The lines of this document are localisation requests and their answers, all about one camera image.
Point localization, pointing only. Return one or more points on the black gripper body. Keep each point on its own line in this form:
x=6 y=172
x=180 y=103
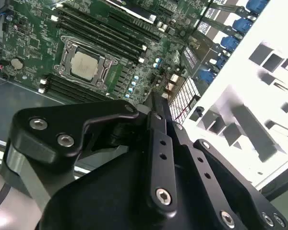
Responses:
x=98 y=203

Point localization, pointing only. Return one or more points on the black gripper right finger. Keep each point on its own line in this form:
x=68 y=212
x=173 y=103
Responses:
x=213 y=191

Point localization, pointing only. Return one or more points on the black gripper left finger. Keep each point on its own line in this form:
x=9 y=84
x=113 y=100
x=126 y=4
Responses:
x=62 y=115

